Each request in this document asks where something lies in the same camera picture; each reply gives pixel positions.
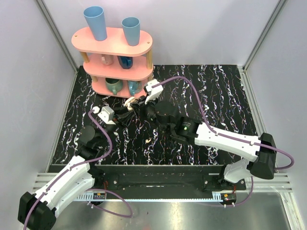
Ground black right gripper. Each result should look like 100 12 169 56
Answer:
130 93 170 134

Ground white earbuds charging case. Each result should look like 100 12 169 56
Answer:
124 97 138 111

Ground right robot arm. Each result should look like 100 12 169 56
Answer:
133 96 277 190

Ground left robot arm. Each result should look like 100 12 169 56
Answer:
18 106 133 230

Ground blue butterfly mug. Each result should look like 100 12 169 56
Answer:
128 80 142 96

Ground green ceramic mug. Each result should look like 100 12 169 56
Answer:
105 78 123 95

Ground pink three-tier shelf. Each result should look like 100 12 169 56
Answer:
71 27 154 98

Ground dark blue mug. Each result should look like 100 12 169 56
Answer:
118 56 133 69

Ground pink mug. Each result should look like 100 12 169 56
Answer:
101 54 114 66

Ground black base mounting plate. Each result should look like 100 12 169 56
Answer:
94 165 246 200

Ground blue cup right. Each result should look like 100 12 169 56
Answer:
121 17 140 46

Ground tall blue cup left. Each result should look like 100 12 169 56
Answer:
83 6 107 41

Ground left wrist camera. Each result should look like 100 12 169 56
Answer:
98 106 116 125

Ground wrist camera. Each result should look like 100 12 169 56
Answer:
144 79 163 104
98 106 116 125

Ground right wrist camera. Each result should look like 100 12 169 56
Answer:
144 79 163 104

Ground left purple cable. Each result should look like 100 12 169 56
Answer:
23 109 134 230

